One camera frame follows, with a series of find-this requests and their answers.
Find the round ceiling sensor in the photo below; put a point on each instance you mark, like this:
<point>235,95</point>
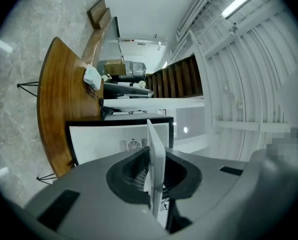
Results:
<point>233,29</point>

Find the brown wooden table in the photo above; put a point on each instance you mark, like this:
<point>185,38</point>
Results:
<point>61,96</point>

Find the plastic-wrapped water jugs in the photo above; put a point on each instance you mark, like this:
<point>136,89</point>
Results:
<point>136,70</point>

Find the brown wooden staircase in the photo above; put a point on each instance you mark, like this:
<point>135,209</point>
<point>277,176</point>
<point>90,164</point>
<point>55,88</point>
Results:
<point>176,76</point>

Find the white tissue pack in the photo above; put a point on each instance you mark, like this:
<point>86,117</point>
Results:
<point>92,77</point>

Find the wooden step block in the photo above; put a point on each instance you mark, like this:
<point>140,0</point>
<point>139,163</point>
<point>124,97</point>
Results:
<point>104,19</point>
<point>95,11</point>

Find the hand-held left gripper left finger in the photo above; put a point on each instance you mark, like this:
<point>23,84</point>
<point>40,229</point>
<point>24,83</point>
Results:
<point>89,196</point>

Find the black cabinet with yellow label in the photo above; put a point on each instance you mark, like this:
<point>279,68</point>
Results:
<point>101,139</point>

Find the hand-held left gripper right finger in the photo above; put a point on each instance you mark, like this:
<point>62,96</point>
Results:
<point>213,184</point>

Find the closed cardboard box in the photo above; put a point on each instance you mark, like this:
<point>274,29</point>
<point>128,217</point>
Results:
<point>115,67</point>

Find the long ceiling light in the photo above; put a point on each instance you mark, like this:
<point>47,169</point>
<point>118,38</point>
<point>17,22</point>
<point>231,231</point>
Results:
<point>243,0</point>

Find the white cup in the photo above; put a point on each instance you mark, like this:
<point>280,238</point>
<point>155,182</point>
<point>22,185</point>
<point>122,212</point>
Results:
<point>106,77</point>

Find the long wooden platform edge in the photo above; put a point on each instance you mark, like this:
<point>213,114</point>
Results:
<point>93,46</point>

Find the person in dark shirt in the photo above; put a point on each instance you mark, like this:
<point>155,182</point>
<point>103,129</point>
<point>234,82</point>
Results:
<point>288,141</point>

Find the white wire grid rack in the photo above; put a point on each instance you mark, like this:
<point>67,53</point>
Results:
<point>156,164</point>

